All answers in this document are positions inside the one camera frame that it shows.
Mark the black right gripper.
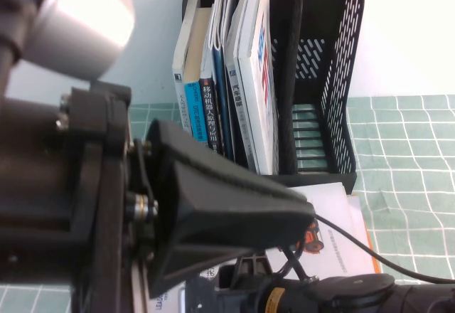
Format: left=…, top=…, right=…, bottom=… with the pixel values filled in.
left=184, top=252, right=274, bottom=313

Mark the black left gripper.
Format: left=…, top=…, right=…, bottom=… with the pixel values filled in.
left=0, top=78, right=159, bottom=313

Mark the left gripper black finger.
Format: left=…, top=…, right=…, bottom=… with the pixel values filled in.
left=146, top=118, right=309, bottom=206
left=148, top=155, right=316, bottom=298

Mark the red and white Leador brochure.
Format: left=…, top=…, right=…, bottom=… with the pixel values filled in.
left=131, top=181, right=378, bottom=313

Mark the cyan-spined book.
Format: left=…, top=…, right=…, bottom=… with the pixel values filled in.
left=183, top=6, right=214, bottom=147

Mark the black-spined mobile robot book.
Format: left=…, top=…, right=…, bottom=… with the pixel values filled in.
left=198, top=5, right=225, bottom=157

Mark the thin dark blue book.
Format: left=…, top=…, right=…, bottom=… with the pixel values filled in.
left=211, top=44, right=237, bottom=164

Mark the white-spined book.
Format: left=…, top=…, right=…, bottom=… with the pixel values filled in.
left=172, top=0, right=202, bottom=137

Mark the grey-spined car suspension book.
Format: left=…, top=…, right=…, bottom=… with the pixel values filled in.
left=225, top=0, right=260, bottom=175

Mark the orange-edged white book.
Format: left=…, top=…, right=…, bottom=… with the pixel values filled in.
left=346, top=192, right=384, bottom=275

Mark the black plastic book holder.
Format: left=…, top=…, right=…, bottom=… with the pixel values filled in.
left=181, top=0, right=367, bottom=195

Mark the white magazine blue red print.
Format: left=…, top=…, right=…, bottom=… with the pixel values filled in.
left=234, top=0, right=282, bottom=176

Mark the white stapled booklet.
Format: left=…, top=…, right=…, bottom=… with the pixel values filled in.
left=208, top=0, right=232, bottom=51

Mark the white thin booklet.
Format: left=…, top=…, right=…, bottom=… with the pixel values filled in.
left=222, top=0, right=250, bottom=43

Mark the green checked tablecloth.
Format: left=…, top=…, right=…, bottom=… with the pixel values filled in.
left=0, top=94, right=455, bottom=313

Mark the black looped cable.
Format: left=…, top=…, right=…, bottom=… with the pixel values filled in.
left=279, top=236, right=319, bottom=284

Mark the thin black cable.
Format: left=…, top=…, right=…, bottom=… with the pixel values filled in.
left=314, top=214, right=455, bottom=285

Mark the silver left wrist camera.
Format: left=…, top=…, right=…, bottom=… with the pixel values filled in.
left=21, top=0, right=137, bottom=81

